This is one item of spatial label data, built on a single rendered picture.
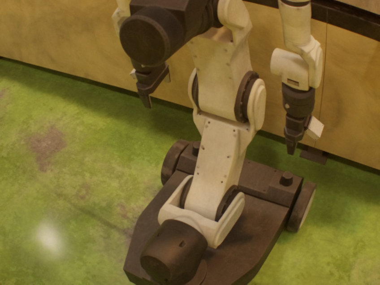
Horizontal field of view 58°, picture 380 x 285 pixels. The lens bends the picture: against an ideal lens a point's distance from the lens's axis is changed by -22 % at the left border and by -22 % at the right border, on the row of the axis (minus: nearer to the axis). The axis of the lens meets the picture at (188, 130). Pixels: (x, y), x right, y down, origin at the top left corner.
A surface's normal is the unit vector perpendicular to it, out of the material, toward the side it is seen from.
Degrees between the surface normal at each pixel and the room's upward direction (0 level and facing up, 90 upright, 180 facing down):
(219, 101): 86
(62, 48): 90
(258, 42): 90
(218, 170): 60
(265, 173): 0
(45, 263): 0
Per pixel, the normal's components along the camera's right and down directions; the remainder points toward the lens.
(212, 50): -0.48, 0.72
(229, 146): -0.47, 0.14
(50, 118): -0.07, -0.75
